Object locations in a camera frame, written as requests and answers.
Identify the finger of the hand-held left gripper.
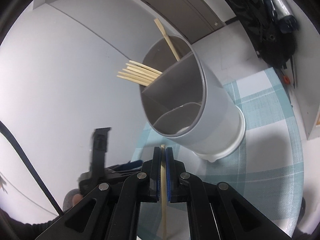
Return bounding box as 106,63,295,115
107,170,137,182
110,160,143,172

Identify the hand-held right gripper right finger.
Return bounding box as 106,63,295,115
165,147,293,240

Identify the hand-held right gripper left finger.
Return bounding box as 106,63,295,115
35,146,162,240

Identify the pale bamboo chopstick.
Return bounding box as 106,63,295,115
161,144,167,240

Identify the white grey utensil holder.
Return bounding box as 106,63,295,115
140,35,247,162

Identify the bunch of bamboo chopsticks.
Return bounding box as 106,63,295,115
117,19,181,87

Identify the person's left hand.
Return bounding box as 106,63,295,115
71,194,84,207

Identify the white cabinet with wood trim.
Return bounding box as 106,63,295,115
305,105,320,140

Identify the grey brown door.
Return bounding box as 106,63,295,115
119,0,225,33

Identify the black hanging jacket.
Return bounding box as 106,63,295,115
234,0,299,70

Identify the silver folded umbrella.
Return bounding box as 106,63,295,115
254,0,299,34

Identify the black cable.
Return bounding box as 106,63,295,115
0,120,63,217

